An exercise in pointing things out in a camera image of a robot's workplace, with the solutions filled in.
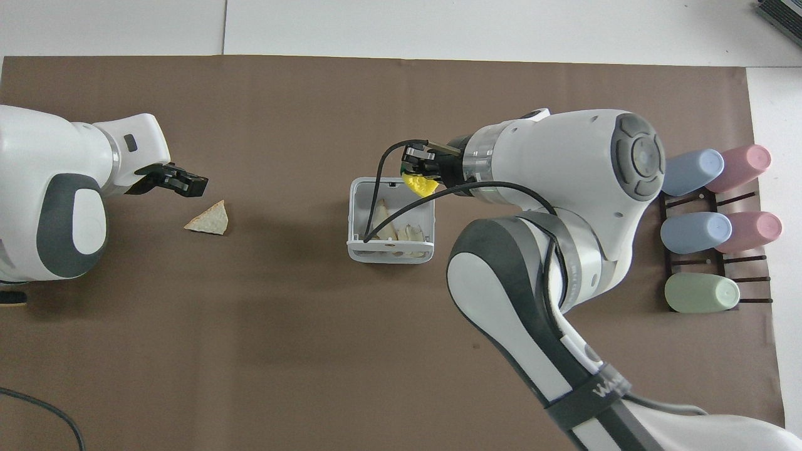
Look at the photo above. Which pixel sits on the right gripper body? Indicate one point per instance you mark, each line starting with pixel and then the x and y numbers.
pixel 450 168

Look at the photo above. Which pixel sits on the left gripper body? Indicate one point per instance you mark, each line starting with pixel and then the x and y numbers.
pixel 152 176

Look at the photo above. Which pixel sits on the yellow trash piece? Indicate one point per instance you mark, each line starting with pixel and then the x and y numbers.
pixel 421 185

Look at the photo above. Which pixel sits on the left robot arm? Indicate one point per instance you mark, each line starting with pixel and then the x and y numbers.
pixel 44 156

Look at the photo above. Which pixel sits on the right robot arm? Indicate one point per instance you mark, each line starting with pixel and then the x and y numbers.
pixel 564 163

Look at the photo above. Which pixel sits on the small white plastic bin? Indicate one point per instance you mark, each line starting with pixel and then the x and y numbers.
pixel 360 213

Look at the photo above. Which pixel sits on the triangular beige bread piece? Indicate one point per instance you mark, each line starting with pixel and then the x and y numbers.
pixel 211 220

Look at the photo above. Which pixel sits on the blue plastic cup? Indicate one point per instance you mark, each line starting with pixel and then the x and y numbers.
pixel 695 232
pixel 692 172

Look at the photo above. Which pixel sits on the green plastic cup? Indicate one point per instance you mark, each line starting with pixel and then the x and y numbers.
pixel 702 293

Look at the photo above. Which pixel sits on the pink plastic cup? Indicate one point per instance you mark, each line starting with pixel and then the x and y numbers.
pixel 742 166
pixel 755 232

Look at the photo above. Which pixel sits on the black cup rack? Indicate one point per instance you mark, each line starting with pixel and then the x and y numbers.
pixel 745 258

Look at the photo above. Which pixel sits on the dark grey ribbed object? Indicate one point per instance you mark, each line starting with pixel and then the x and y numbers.
pixel 782 12

